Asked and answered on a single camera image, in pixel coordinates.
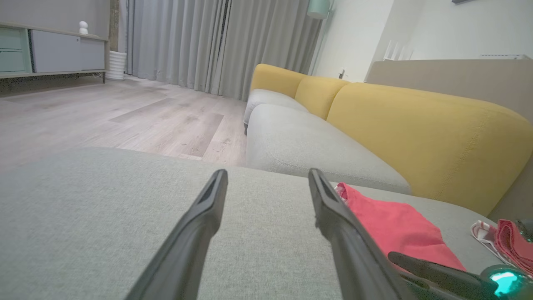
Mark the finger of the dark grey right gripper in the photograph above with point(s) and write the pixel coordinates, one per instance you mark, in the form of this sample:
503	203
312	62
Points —
433	291
437	271

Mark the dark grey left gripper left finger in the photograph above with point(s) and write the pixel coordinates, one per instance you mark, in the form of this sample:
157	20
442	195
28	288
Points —
183	258

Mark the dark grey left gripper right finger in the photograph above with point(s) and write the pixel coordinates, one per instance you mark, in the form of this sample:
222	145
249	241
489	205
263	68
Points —
358	258

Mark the red white basketball jersey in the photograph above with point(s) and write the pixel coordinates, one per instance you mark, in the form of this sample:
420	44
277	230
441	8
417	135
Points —
399	225

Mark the red garment with striped trim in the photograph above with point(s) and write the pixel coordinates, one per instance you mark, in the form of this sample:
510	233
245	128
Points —
510	241

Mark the black right wrist light cylinder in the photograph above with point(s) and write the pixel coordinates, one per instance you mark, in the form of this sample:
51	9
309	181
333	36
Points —
506	283

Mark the grey sofa seat cushion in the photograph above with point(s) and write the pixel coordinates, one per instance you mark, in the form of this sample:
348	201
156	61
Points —
300	141
104	216
266	100

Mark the large yellow sofa backrest cushion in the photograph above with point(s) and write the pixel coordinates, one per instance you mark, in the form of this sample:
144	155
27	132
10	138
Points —
437	137

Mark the white ribbed plant pot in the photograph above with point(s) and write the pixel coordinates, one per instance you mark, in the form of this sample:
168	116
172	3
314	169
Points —
115	66

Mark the white slatted rack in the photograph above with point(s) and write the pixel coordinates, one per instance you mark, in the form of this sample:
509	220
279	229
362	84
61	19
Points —
397	52

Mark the grey pleated curtain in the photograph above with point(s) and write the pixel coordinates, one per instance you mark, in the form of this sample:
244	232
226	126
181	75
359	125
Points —
266	46
175	41

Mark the grey mint TV cabinet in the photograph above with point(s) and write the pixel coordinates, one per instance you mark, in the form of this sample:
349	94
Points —
54	52

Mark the small white figurine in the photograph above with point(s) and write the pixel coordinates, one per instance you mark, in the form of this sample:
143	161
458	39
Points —
83	28

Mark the mint green floor lamp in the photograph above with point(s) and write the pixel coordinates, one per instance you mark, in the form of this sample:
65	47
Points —
318	8

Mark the small wall socket plug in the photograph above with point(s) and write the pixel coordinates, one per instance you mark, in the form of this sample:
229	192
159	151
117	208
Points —
342	74

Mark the dark wall frame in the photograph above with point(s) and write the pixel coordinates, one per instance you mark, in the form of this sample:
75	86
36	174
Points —
462	1

